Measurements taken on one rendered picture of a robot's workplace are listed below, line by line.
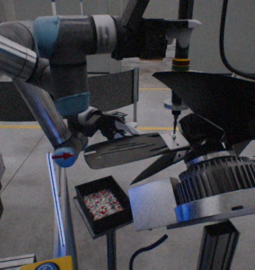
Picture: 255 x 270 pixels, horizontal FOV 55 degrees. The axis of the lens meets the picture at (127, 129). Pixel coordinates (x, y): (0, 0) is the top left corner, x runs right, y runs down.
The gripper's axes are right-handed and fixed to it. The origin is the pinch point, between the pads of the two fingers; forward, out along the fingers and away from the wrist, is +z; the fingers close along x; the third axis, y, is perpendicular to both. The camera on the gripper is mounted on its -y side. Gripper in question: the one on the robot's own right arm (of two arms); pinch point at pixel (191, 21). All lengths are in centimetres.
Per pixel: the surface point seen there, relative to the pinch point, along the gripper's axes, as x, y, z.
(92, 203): -23, 67, -22
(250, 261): -16, 151, 80
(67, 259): 17, 43, -37
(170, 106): 1.3, 20.2, -4.9
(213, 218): 22.2, 39.6, -5.3
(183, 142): 2.5, 31.3, -0.2
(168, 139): -1.0, 31.4, -3.2
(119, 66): -399, 97, 140
